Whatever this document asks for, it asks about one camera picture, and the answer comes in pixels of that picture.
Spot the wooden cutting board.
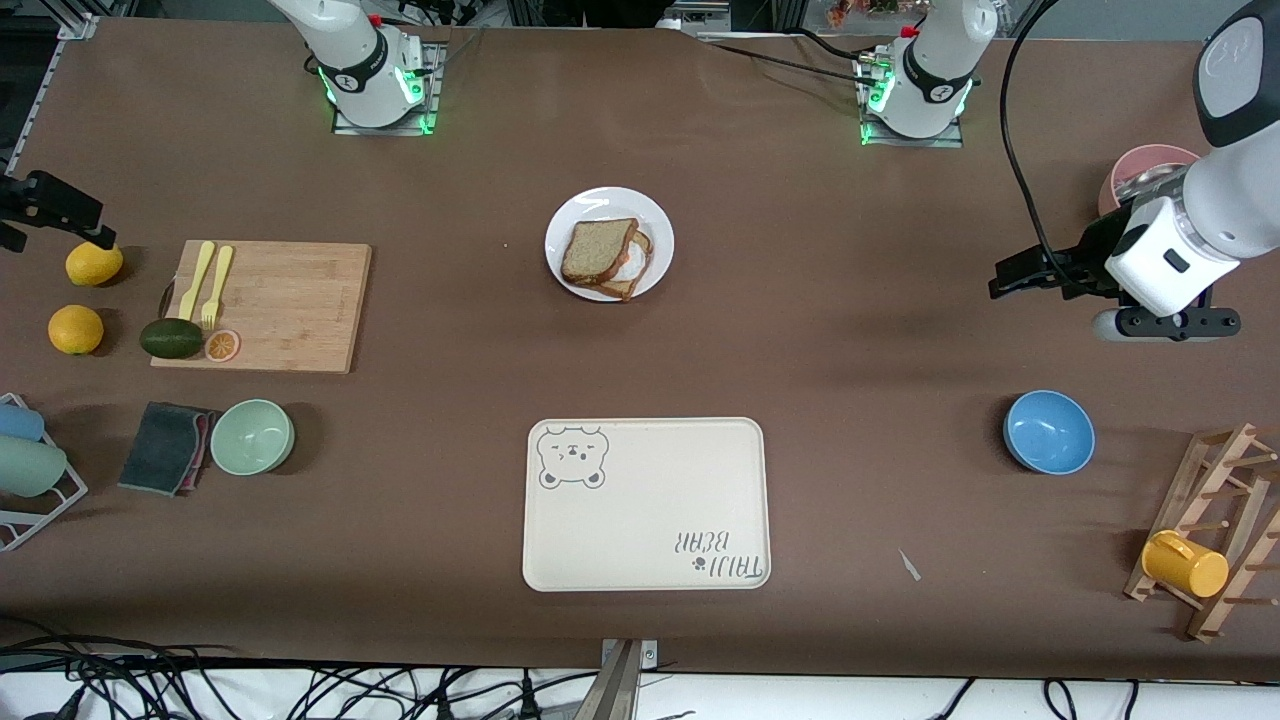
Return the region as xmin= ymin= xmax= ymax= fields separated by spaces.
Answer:
xmin=150 ymin=241 xmax=373 ymax=375

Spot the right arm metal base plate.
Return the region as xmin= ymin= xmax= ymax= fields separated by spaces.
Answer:
xmin=332 ymin=40 xmax=441 ymax=136

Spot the yellow plastic knife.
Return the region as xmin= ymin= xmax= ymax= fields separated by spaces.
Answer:
xmin=178 ymin=241 xmax=216 ymax=322

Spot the pale green bowl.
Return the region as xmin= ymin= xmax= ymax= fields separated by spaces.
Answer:
xmin=210 ymin=399 xmax=296 ymax=477

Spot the metal table edge bracket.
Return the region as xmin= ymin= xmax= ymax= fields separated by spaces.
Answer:
xmin=590 ymin=639 xmax=659 ymax=720

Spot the lower yellow lemon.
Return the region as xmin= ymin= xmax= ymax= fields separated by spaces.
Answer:
xmin=48 ymin=305 xmax=105 ymax=356

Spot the plain brown bread slice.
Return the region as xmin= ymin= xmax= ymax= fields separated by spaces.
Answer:
xmin=561 ymin=218 xmax=640 ymax=287

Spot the blue bowl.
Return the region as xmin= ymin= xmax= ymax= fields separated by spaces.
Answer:
xmin=1003 ymin=390 xmax=1096 ymax=476

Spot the pale green cup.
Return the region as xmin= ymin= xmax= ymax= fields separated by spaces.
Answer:
xmin=0 ymin=436 xmax=69 ymax=498

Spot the yellow mug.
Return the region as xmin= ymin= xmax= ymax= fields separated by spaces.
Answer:
xmin=1141 ymin=530 xmax=1230 ymax=599

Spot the toast slice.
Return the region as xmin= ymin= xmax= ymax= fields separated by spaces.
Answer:
xmin=597 ymin=228 xmax=654 ymax=302

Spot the cream bear print tray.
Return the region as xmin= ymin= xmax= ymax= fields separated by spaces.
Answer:
xmin=522 ymin=417 xmax=772 ymax=593

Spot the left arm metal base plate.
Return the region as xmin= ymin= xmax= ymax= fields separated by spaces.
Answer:
xmin=855 ymin=50 xmax=966 ymax=149

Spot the black floor cable bundle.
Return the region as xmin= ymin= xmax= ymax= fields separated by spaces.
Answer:
xmin=0 ymin=620 xmax=601 ymax=720

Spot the wooden mug rack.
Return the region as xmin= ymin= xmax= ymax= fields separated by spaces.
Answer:
xmin=1124 ymin=423 xmax=1280 ymax=643

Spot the yellow plastic fork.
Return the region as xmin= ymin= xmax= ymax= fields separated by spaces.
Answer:
xmin=201 ymin=246 xmax=234 ymax=331

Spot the black cable on table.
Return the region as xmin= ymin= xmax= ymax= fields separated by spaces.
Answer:
xmin=700 ymin=38 xmax=871 ymax=86

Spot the dark grey folded cloth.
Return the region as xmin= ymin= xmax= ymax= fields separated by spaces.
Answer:
xmin=118 ymin=402 xmax=219 ymax=498

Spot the light blue cup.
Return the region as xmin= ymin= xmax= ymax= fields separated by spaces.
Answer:
xmin=0 ymin=402 xmax=46 ymax=443

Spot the white wire cup rack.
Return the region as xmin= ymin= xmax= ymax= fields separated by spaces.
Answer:
xmin=0 ymin=393 xmax=89 ymax=552

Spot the white round plate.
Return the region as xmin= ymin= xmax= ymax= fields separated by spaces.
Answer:
xmin=545 ymin=187 xmax=676 ymax=302

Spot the yellow lemon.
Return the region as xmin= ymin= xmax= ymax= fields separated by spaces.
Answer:
xmin=66 ymin=240 xmax=125 ymax=287
xmin=48 ymin=305 xmax=105 ymax=356

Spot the pink bowl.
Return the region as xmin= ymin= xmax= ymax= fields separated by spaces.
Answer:
xmin=1098 ymin=145 xmax=1201 ymax=217

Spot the shiny metal ladle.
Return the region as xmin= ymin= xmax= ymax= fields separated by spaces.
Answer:
xmin=1115 ymin=165 xmax=1191 ymax=201

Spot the green avocado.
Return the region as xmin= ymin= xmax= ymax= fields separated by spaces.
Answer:
xmin=139 ymin=318 xmax=205 ymax=360

